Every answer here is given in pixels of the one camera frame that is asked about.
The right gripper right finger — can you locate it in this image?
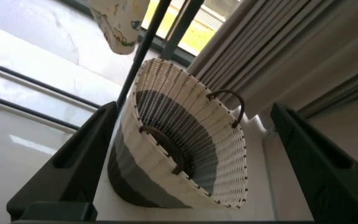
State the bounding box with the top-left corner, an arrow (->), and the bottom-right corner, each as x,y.
270,102 -> 358,222

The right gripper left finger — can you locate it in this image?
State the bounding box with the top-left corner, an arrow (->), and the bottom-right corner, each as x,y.
6,101 -> 119,222

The cream printed garment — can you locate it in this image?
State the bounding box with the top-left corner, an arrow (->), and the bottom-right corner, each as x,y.
87,0 -> 151,56

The white laundry basket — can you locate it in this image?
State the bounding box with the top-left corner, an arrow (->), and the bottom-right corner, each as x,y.
106,58 -> 249,210

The black clothes rack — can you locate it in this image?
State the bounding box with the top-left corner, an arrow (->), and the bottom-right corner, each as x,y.
0,0 -> 173,131

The grey curtain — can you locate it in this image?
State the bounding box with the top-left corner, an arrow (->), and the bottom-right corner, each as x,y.
186,0 -> 358,131

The window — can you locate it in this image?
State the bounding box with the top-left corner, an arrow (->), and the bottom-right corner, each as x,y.
57,0 -> 244,68

